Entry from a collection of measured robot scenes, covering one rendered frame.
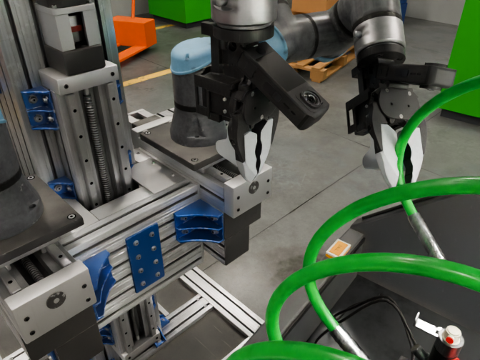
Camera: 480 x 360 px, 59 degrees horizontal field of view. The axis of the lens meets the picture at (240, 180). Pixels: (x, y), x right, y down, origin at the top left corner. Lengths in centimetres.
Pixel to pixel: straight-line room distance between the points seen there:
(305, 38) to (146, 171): 60
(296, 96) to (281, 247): 186
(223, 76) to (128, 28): 493
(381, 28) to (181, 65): 47
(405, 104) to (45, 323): 69
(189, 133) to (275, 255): 132
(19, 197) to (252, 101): 50
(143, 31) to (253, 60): 486
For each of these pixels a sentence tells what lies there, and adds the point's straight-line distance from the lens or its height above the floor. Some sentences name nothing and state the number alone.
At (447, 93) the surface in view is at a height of 136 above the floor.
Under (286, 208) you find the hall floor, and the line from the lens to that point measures 257.
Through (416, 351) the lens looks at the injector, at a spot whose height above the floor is 107.
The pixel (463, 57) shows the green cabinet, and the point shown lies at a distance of 384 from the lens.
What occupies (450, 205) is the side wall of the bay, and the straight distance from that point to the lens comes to 85.
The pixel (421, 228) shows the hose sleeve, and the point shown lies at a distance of 65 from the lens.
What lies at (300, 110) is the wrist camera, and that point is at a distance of 48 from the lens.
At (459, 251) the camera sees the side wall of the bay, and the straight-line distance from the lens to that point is 90.
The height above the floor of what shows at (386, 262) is 133.
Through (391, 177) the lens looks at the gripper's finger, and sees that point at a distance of 63.
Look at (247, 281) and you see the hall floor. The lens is 213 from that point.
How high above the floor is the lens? 155
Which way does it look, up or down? 33 degrees down
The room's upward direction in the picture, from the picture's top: straight up
